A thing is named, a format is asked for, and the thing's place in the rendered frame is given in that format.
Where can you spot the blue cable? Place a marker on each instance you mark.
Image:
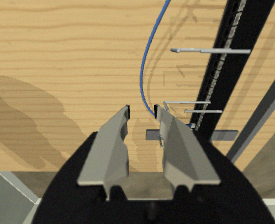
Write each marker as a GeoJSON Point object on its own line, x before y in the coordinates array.
{"type": "Point", "coordinates": [146, 51]}

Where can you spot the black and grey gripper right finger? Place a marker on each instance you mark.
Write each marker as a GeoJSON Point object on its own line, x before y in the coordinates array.
{"type": "Point", "coordinates": [190, 159]}

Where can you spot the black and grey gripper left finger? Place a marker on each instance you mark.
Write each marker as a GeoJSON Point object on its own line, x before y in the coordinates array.
{"type": "Point", "coordinates": [87, 176]}

